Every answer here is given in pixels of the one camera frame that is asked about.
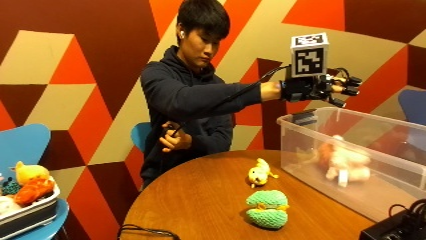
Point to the white tray box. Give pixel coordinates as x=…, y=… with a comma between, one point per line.
x=30, y=213

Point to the white marker cube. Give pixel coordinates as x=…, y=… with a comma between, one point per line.
x=309, y=55

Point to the the person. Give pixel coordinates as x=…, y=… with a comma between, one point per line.
x=186, y=96

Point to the black bin latch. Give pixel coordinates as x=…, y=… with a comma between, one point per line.
x=305, y=117

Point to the clear plastic storage bin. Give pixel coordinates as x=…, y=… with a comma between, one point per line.
x=354, y=173

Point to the black electronic device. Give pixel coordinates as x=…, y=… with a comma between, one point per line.
x=390, y=226

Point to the blue chair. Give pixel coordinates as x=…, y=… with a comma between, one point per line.
x=24, y=146

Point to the white earbud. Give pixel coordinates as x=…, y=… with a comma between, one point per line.
x=181, y=33

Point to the white and orange plush toy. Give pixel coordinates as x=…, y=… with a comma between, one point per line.
x=346, y=163

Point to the yellow chick plush toy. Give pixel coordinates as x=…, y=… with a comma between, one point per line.
x=30, y=172

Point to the teal crocheted toy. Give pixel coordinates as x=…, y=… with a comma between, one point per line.
x=9, y=188

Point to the green crocheted toy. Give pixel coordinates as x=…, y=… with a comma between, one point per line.
x=267, y=209

